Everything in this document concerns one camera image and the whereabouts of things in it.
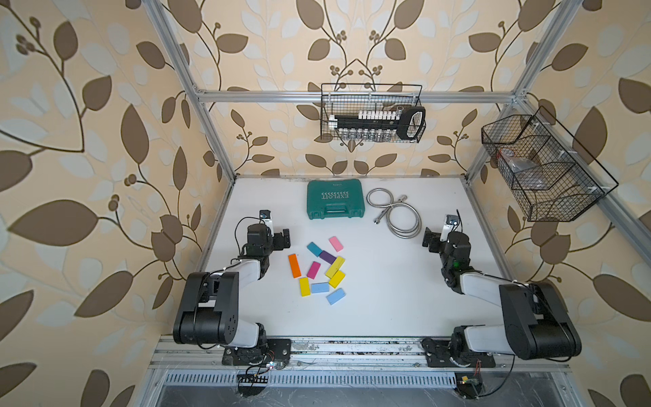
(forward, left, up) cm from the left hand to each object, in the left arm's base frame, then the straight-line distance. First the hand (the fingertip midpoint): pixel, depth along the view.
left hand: (271, 228), depth 93 cm
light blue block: (-22, -24, -9) cm, 34 cm away
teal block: (-4, -16, -8) cm, 18 cm away
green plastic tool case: (+18, -24, -3) cm, 30 cm away
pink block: (-1, -24, -9) cm, 26 cm away
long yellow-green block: (-11, -24, -7) cm, 28 cm away
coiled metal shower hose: (+10, -54, -8) cm, 55 cm away
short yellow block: (-16, -25, -8) cm, 31 cm away
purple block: (-8, -22, -8) cm, 25 cm away
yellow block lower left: (-19, -14, -9) cm, 25 cm away
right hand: (-1, -63, +2) cm, 63 cm away
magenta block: (-13, -16, -8) cm, 22 cm away
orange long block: (-11, -9, -7) cm, 16 cm away
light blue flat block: (-19, -19, -7) cm, 28 cm away
